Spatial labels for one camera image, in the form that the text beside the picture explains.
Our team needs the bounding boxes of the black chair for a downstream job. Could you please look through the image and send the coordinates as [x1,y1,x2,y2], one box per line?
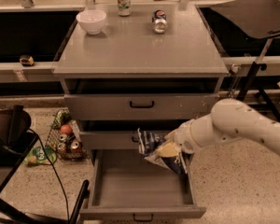
[0,105,90,224]

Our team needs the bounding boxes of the black cable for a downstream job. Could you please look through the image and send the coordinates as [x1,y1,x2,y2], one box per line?
[27,128,71,222]

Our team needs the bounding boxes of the grey open bottom drawer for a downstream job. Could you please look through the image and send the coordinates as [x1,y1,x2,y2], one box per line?
[80,149,206,222]

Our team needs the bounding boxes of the green white soda can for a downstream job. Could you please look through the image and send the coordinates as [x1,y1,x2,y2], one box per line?
[118,0,132,16]

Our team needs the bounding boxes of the green chip bag in basket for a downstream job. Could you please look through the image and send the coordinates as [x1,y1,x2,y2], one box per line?
[51,110,72,130]

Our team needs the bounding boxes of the red soda can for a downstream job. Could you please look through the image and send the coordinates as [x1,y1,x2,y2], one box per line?
[70,141,81,154]

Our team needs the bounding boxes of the white bowl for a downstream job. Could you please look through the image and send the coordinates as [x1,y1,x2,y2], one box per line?
[76,10,106,35]

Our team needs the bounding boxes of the orange fruit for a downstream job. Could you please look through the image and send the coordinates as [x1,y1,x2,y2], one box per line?
[60,124,73,135]

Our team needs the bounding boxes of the silver soda can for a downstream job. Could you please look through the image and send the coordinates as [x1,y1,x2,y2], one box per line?
[59,134,67,143]

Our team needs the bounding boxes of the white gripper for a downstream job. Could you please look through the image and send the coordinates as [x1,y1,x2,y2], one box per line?
[155,121,197,158]

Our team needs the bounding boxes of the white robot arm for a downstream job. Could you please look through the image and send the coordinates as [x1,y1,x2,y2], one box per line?
[156,99,280,158]

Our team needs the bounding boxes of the blue chip bag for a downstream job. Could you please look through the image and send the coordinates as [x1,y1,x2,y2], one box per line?
[137,129,188,176]

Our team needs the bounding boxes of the wire basket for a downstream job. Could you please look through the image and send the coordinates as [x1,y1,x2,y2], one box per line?
[46,109,86,160]

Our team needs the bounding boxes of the grey top drawer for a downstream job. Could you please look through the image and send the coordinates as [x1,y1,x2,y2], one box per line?
[64,94,218,120]

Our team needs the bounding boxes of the brown soda can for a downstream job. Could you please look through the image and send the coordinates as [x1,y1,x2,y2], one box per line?
[57,143,67,154]

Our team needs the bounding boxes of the yellow black tape measure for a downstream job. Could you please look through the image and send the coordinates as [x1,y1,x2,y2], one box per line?
[20,55,35,66]

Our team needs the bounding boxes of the green snack bag on floor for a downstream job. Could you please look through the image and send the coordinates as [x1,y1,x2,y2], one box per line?
[24,146,57,165]

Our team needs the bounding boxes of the grey middle drawer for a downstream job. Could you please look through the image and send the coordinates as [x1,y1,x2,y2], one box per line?
[79,131,138,150]

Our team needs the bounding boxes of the grey drawer cabinet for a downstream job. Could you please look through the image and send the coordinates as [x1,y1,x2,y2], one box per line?
[51,2,230,161]

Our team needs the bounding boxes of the blue pepsi can lying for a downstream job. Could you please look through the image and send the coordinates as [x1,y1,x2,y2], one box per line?
[152,9,168,34]

